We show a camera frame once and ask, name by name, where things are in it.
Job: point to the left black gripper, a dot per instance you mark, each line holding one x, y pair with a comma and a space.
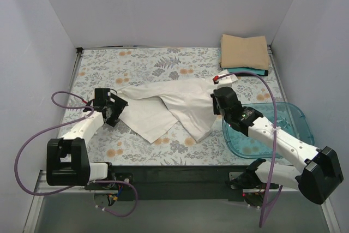
118, 106

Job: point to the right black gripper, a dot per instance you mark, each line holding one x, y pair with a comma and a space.
215, 105

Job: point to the white printed t shirt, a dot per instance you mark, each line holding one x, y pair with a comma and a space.
155, 108

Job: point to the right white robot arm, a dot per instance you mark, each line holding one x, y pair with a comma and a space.
314, 172

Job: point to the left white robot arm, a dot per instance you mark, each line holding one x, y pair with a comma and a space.
67, 161

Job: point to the floral patterned table mat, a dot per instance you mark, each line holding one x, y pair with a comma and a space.
117, 68

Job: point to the folded teal t shirt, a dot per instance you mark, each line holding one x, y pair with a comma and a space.
225, 70

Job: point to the folded black t shirt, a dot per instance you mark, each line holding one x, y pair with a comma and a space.
245, 72

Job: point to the folded beige t shirt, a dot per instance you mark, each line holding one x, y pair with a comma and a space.
238, 52

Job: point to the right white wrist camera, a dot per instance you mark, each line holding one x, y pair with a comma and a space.
224, 79

